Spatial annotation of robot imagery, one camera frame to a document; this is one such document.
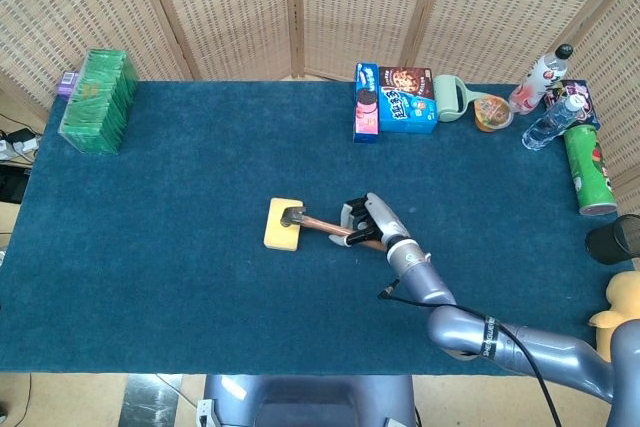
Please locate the green Pringles can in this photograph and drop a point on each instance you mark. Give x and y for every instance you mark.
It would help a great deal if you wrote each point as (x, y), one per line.
(590, 172)

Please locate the black power adapter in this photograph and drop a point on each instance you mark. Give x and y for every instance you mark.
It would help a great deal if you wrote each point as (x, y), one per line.
(20, 136)

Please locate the purple snack packet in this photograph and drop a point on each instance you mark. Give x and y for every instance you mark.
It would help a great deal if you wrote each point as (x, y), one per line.
(586, 97)

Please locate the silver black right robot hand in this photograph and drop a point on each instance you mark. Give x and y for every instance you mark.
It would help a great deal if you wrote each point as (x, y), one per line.
(385, 214)

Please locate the yellow sponge with green base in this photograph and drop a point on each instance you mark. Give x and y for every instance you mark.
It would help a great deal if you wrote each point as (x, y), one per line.
(277, 238)

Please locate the blue carpet table mat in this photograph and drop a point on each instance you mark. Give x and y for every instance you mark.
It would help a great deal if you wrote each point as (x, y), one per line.
(200, 272)

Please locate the grey blue robot torso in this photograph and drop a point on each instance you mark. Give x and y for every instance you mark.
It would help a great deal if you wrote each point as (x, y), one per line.
(310, 402)

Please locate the woven rattan folding screen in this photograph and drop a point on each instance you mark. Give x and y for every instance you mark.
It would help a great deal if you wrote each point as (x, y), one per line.
(240, 7)

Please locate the brown cookie box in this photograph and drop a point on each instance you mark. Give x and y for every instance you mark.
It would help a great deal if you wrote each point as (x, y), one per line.
(405, 78)

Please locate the blue snack box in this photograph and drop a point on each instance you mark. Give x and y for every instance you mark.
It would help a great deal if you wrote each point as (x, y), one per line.
(405, 114)

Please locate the pink and white drink bottle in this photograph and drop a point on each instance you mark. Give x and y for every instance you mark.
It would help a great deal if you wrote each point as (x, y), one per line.
(537, 79)

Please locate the black box on floor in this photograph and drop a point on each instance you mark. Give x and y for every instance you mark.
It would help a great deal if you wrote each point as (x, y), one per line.
(12, 184)

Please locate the clear box of green packets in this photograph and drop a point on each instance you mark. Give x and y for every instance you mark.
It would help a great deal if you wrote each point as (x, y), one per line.
(95, 107)

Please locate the blue Oreo cookie box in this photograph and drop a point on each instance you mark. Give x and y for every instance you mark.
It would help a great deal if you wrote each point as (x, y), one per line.
(366, 112)

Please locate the pale green lint roller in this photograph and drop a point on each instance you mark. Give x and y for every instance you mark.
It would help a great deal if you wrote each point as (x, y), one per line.
(447, 97)

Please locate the white power strip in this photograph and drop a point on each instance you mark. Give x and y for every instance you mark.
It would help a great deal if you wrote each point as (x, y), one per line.
(27, 149)

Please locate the black cylindrical cup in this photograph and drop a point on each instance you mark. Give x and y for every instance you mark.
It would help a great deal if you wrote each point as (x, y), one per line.
(615, 242)

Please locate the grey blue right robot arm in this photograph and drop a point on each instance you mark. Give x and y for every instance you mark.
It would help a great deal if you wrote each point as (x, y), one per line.
(425, 282)

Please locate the clear plastic water bottle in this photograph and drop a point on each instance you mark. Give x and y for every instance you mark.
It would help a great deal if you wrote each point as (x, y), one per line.
(547, 124)

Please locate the orange jelly cup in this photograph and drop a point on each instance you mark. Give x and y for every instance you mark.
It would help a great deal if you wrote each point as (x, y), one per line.
(492, 114)

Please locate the yellow duck toy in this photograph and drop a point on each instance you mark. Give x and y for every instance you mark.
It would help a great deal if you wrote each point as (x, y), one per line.
(622, 292)

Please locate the small purple box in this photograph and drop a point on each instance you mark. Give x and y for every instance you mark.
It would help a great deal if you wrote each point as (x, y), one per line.
(68, 84)

